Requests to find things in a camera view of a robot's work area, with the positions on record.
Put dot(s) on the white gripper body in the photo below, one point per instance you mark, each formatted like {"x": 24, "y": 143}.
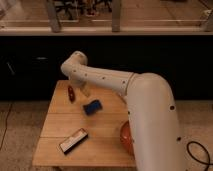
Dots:
{"x": 76, "y": 83}

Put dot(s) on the translucent yellowish gripper finger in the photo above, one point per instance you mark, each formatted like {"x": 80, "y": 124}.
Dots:
{"x": 85, "y": 90}

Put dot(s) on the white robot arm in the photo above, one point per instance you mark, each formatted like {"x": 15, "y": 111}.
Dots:
{"x": 154, "y": 123}

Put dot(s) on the blue sponge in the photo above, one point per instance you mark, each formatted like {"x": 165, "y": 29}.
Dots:
{"x": 92, "y": 107}

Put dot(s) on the wooden table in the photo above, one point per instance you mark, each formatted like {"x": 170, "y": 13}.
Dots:
{"x": 101, "y": 149}

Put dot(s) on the black and white box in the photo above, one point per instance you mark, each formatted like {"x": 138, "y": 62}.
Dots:
{"x": 73, "y": 140}

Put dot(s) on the orange bowl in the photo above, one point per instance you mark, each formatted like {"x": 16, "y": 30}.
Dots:
{"x": 126, "y": 139}

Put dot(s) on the black office chair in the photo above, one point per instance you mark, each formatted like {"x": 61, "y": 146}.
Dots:
{"x": 85, "y": 7}

